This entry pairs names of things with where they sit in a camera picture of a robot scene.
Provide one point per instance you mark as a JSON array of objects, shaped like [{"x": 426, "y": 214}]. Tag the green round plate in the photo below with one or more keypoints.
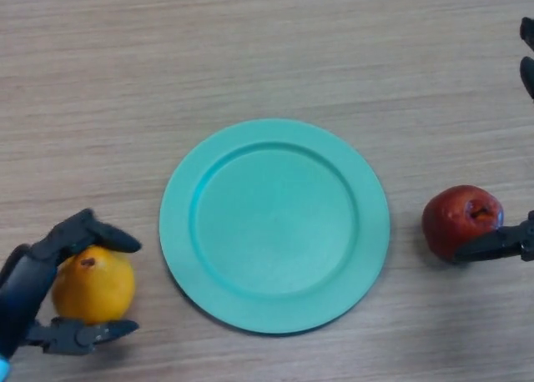
[{"x": 275, "y": 227}]

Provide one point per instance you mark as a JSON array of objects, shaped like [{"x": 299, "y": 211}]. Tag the yellow pear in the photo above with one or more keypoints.
[{"x": 96, "y": 290}]

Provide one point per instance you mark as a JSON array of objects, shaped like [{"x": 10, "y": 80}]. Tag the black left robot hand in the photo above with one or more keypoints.
[{"x": 21, "y": 282}]

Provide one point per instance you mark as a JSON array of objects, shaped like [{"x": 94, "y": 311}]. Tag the red apple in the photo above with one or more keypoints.
[{"x": 448, "y": 223}]

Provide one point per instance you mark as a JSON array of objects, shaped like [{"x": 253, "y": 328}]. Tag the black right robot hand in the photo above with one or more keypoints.
[{"x": 488, "y": 246}]

